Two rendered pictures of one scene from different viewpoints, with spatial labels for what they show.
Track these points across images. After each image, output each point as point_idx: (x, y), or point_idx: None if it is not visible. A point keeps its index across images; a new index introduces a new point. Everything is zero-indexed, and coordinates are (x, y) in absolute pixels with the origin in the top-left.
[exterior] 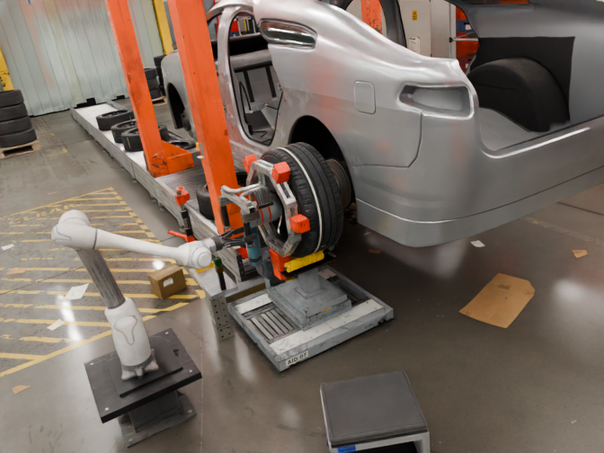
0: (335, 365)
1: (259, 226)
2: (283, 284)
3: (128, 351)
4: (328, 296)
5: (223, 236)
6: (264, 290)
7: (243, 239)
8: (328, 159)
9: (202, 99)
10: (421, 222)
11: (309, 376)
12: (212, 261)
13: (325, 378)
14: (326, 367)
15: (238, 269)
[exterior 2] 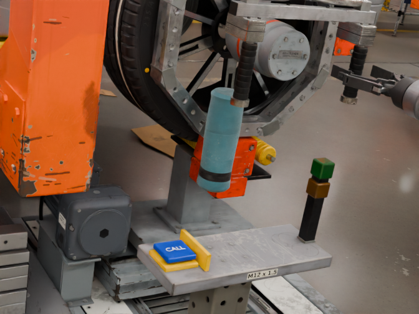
0: (317, 280)
1: (189, 100)
2: (149, 241)
3: None
4: (216, 207)
5: (391, 80)
6: (71, 306)
7: (397, 74)
8: None
9: None
10: (382, 4)
11: (345, 307)
12: (141, 245)
13: (350, 294)
14: (322, 288)
15: (24, 290)
